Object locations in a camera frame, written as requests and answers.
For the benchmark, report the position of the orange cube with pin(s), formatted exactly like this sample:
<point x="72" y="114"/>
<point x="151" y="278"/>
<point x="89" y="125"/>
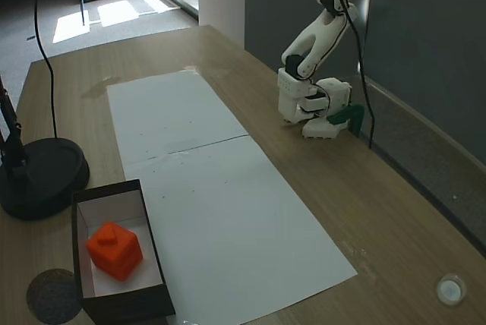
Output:
<point x="114" y="251"/>

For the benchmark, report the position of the brown cardboard box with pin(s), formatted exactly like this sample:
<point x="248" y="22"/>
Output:
<point x="121" y="302"/>

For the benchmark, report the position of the green table clamp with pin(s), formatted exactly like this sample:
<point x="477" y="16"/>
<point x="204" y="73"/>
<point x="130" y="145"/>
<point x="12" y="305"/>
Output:
<point x="347" y="114"/>

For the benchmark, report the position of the white paper sheet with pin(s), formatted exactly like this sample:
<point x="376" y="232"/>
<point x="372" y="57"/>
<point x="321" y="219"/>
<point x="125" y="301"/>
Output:
<point x="167" y="112"/>
<point x="235" y="218"/>

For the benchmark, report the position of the small white round cap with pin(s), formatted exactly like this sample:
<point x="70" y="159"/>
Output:
<point x="450" y="289"/>

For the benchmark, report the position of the black lamp stand round base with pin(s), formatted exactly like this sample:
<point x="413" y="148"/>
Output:
<point x="41" y="180"/>

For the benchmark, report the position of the round dark coaster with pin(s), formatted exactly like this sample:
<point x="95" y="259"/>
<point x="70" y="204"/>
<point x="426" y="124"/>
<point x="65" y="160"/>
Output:
<point x="51" y="298"/>

